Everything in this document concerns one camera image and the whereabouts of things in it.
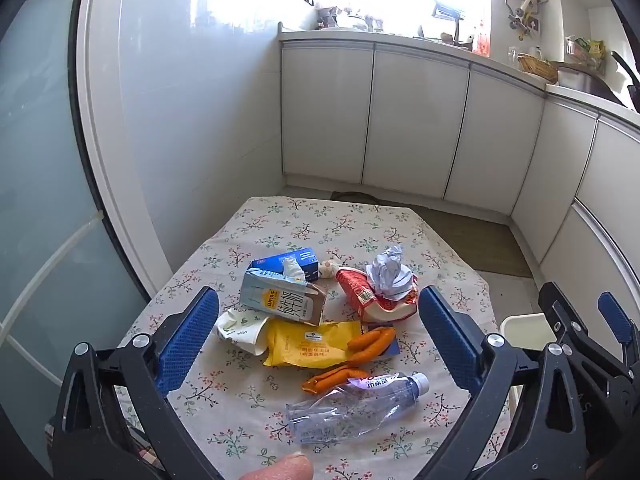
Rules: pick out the red label bottle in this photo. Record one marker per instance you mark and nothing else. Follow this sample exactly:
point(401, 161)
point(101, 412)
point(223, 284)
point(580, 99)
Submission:
point(482, 42)

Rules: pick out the person's left hand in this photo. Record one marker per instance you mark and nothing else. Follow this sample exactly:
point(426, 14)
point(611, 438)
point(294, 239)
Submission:
point(280, 467)

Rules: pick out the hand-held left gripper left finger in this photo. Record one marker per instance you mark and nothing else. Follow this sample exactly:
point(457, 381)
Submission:
point(190, 340)

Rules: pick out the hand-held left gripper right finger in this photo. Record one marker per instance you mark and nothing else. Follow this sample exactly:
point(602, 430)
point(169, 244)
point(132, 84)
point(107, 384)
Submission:
point(447, 340)

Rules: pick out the white kitchen cabinets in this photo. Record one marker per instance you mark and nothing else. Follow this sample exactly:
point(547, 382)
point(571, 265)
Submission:
point(410, 125)

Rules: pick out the white tissue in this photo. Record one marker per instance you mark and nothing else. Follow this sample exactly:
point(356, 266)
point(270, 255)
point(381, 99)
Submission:
point(292, 267)

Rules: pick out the dark floor mat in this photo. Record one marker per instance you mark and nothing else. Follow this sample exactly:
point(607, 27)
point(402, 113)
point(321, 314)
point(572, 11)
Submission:
point(355, 197)

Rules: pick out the wicker basket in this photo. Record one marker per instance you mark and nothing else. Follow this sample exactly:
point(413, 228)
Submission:
point(537, 65)

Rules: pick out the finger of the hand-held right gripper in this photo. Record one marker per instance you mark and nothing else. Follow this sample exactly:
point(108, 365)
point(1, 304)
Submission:
point(616, 317)
point(562, 312)

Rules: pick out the light blue milk carton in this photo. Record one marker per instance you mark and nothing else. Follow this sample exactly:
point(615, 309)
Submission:
point(280, 300)

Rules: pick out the red snack bag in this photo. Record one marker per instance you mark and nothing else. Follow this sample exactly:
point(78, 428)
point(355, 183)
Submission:
point(360, 295)

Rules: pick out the frosted glass sliding door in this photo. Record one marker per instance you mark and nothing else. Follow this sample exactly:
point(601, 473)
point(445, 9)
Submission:
point(40, 160)

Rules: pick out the white pot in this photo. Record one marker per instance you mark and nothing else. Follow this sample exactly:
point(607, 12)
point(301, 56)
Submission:
point(350, 20)

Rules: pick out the small blue flat box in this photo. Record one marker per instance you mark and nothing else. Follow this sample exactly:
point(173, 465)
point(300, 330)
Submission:
point(391, 349)

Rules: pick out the white paper cup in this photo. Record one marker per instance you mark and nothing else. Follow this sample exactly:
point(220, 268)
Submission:
point(240, 327)

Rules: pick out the white plastic trash bin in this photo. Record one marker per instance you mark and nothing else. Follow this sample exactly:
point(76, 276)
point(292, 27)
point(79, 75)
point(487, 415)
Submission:
point(525, 330)

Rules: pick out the yellow snack packet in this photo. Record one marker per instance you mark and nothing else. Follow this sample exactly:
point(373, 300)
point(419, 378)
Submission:
point(305, 342)

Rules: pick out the floral tablecloth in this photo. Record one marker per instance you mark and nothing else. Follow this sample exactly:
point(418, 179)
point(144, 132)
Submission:
point(300, 220)

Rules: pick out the small beige crumpled scrap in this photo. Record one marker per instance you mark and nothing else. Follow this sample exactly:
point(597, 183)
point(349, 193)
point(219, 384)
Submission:
point(327, 269)

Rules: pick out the paper ball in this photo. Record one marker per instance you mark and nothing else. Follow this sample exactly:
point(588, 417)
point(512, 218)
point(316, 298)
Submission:
point(390, 275)

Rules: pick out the blue carton box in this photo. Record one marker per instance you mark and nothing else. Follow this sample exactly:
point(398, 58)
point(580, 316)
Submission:
point(287, 260)

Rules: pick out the clear plastic bottle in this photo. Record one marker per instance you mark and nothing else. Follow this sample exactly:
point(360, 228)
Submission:
point(350, 405)

